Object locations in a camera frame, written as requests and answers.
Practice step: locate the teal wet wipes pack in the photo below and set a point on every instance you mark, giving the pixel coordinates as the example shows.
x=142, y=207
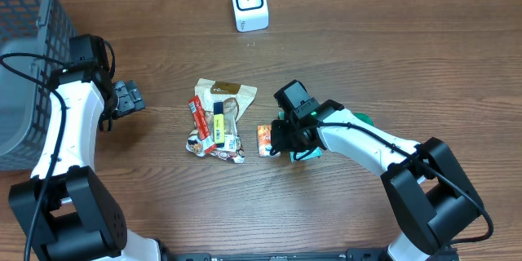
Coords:
x=310, y=154

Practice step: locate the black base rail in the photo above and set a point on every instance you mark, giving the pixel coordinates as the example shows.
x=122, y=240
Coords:
x=277, y=256

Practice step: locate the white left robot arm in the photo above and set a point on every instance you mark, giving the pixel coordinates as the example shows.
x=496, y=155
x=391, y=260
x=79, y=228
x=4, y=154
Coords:
x=64, y=209

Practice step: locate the brown paper snack bag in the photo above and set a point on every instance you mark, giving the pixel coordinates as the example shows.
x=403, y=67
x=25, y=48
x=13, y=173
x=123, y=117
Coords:
x=236, y=98

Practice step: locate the white printed snack packet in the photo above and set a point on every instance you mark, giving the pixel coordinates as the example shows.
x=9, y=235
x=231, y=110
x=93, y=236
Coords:
x=231, y=151

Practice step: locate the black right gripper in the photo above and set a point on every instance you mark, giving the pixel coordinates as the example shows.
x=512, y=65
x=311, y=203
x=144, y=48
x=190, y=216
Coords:
x=283, y=143

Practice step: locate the white barcode scanner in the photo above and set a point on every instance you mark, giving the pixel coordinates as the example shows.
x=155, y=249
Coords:
x=250, y=15

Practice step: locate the red snack bar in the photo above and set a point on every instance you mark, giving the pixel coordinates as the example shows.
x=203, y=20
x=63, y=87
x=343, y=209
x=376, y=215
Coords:
x=203, y=131

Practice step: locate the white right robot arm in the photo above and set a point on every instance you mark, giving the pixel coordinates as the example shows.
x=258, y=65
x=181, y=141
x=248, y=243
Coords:
x=430, y=194

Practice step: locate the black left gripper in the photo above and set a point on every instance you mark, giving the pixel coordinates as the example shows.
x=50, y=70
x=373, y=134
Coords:
x=128, y=98

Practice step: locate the grey plastic basket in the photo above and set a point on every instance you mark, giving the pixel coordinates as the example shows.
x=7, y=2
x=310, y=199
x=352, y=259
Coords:
x=28, y=28

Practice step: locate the orange tissue pack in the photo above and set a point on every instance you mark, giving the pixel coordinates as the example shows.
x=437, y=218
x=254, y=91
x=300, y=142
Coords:
x=265, y=142

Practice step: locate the yellow highlighter pen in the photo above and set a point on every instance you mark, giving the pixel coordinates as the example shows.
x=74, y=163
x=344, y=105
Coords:
x=219, y=127

